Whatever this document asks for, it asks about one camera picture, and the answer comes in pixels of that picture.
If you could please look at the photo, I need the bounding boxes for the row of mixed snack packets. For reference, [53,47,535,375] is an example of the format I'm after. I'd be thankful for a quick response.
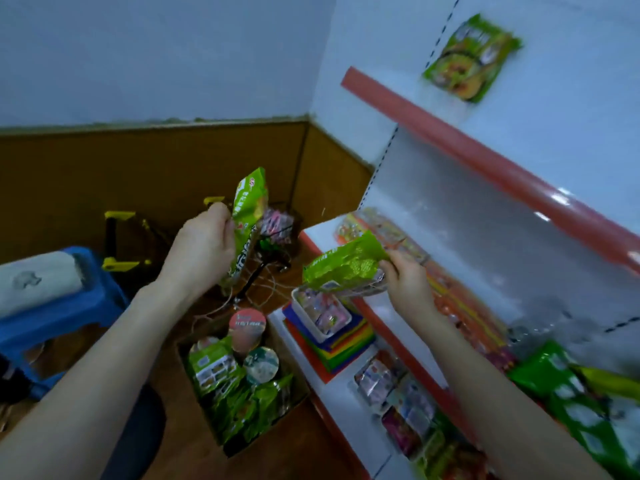
[353,349,493,480]

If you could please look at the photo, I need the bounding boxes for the brown cardboard box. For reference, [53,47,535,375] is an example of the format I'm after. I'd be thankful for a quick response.
[175,315,312,459]

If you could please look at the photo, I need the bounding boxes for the person's right forearm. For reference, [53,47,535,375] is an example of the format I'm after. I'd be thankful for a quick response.
[416,313,615,480]

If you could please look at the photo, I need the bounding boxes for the pile of green noodle packets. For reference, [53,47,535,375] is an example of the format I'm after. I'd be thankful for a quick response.
[186,337,295,445]

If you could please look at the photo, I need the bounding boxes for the blue plastic stool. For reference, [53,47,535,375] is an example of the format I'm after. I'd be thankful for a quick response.
[0,246,132,401]

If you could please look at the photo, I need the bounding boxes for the pale green lid noodle cup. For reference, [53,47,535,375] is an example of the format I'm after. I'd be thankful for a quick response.
[243,347,280,385]

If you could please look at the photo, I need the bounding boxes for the pink snack packet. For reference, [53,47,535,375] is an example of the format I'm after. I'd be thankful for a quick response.
[259,208,295,245]

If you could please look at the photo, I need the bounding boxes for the person's dark trouser leg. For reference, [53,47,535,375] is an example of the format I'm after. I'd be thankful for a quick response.
[99,384,167,480]

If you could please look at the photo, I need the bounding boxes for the person's left forearm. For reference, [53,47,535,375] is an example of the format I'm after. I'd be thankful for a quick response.
[0,282,202,480]

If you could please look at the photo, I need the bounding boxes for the white tray of packets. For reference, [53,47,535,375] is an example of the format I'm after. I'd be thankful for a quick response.
[290,287,353,344]

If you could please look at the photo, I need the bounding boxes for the person's right hand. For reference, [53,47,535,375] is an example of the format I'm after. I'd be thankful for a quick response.
[378,250,442,336]

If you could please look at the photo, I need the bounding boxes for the stack of coloured trays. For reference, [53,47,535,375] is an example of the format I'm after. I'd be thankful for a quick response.
[282,301,377,384]

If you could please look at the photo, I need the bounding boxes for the row of orange packets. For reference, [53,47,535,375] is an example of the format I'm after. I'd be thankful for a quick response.
[335,207,517,371]

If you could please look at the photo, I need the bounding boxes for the black yellow-handled shopping basket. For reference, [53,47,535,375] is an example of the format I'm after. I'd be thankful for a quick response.
[102,196,304,305]

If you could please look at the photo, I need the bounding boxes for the person's left hand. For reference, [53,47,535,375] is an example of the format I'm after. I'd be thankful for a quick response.
[157,202,237,303]

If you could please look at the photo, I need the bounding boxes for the grey cushion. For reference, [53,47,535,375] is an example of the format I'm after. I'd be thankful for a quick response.
[0,251,86,319]

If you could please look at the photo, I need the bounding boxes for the white metal shelf unit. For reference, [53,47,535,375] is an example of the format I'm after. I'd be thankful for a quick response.
[268,0,640,480]

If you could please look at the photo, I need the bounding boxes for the green noodle packet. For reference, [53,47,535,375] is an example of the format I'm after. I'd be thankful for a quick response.
[302,231,391,298]
[423,14,524,104]
[221,167,269,291]

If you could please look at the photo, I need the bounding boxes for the pink lid noodle cup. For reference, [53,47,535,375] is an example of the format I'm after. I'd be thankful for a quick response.
[228,308,268,354]

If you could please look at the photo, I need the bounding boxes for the heap of green shelf packets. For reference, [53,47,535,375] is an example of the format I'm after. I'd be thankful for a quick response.
[507,340,640,480]

